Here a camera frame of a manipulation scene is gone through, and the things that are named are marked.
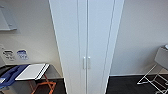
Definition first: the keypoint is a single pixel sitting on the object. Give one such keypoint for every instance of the white wardrobe door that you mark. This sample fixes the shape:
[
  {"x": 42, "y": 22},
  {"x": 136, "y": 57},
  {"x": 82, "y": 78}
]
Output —
[
  {"x": 71, "y": 43},
  {"x": 101, "y": 43}
]

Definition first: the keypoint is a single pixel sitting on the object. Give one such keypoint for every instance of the white wall sign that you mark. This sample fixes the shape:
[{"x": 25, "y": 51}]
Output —
[{"x": 8, "y": 55}]

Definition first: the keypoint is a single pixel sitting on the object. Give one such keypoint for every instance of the blue white wall sticker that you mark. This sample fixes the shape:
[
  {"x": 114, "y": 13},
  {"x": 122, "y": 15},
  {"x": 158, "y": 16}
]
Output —
[{"x": 22, "y": 55}]

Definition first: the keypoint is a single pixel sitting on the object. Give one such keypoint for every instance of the white wardrobe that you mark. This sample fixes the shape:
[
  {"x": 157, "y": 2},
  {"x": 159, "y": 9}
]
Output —
[{"x": 71, "y": 20}]

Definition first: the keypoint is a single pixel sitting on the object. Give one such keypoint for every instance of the grey board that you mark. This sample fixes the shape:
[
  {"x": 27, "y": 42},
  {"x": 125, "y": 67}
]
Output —
[{"x": 162, "y": 57}]

